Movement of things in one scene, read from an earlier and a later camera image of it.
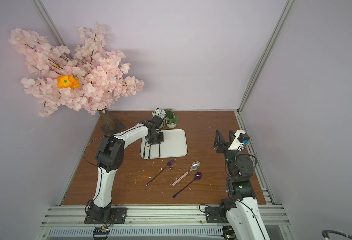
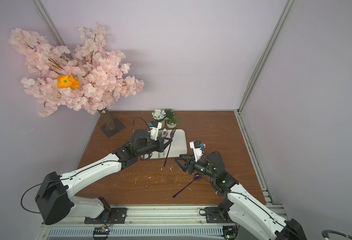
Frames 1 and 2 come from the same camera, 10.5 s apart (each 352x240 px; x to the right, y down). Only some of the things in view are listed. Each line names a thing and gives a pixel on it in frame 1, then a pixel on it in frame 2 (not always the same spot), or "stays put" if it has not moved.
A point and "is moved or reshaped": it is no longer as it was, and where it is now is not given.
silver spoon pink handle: x=195 y=166 is moved or reshaped
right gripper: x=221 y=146 → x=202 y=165
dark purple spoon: x=169 y=163 → x=173 y=131
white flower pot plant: x=158 y=112 stays put
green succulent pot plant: x=171 y=120 stays put
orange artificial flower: x=67 y=81 stays put
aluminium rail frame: x=67 y=222 stays put
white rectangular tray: x=174 y=145 stays put
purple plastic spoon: x=197 y=176 stays put
